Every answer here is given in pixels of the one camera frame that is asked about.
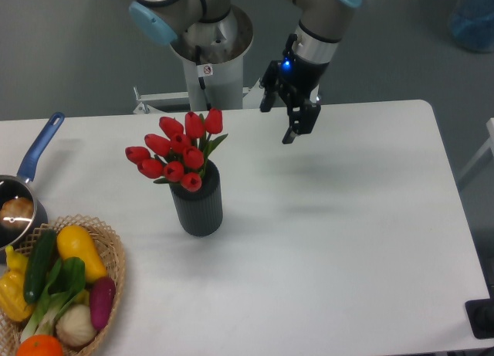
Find orange fruit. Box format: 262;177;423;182
15;334;63;356

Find yellow bell pepper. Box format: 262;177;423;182
1;246;34;323

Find yellow squash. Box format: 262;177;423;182
56;225;107;284

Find white furniture frame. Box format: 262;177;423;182
456;118;493;190

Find green cucumber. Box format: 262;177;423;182
23;229;56;304

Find green bok choy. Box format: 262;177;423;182
20;257;86;343

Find purple eggplant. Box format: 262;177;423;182
90;276;116;331

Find woven wicker basket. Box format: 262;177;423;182
15;214;126;355

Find black device at table edge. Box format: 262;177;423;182
465;299;493;339

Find white garlic bulb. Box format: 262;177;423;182
56;304;97;348

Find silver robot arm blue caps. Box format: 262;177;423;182
129;0;363;144

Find dark grey ribbed vase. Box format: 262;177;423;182
170;161;223;237

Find brown bun in pan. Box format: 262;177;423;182
1;197;34;230

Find blue handled saucepan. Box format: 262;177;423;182
1;112;65;264

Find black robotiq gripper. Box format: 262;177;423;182
259;52;329;144

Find red tulip bouquet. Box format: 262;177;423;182
125;107;228;192

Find blue plastic bag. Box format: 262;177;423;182
448;0;493;53

